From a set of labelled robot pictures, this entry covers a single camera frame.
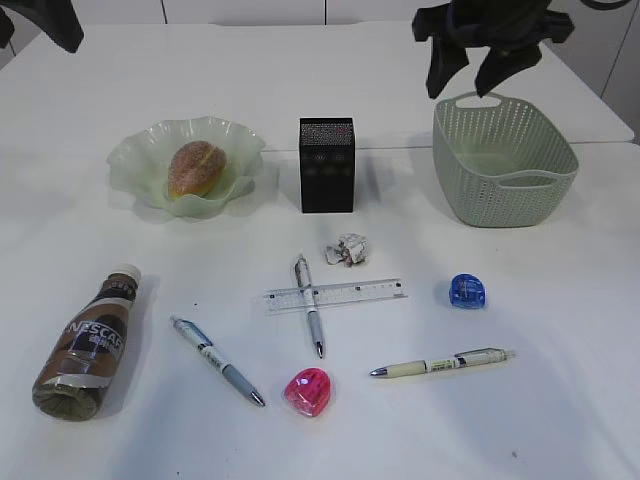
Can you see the green ruffled glass plate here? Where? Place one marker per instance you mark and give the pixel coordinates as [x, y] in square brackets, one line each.
[139, 164]

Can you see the black mesh pen holder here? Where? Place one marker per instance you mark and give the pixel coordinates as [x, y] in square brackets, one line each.
[327, 165]

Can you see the pink pencil sharpener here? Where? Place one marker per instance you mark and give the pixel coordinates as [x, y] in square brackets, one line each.
[309, 392]

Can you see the blue grey ballpoint pen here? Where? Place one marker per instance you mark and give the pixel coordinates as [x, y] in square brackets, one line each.
[206, 348]

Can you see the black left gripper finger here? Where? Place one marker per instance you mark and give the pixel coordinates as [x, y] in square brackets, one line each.
[6, 29]
[56, 18]

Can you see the white paper ball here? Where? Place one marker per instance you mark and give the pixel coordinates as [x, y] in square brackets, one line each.
[350, 249]

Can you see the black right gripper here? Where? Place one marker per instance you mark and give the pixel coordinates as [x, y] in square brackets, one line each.
[506, 25]

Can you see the blue pencil sharpener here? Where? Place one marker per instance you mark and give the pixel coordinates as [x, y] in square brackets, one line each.
[467, 292]

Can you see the clear plastic ruler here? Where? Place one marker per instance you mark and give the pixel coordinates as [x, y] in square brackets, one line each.
[289, 300]

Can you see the grey pen on ruler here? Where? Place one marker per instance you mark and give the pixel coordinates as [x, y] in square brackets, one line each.
[303, 278]

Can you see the Nescafe coffee bottle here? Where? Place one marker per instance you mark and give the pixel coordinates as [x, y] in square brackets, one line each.
[77, 375]

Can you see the green woven plastic basket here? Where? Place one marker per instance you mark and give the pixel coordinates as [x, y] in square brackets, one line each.
[502, 166]

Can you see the cream ballpoint pen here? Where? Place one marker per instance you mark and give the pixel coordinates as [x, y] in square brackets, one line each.
[472, 358]

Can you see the sugared bread roll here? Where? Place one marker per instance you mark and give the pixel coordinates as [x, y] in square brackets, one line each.
[195, 169]

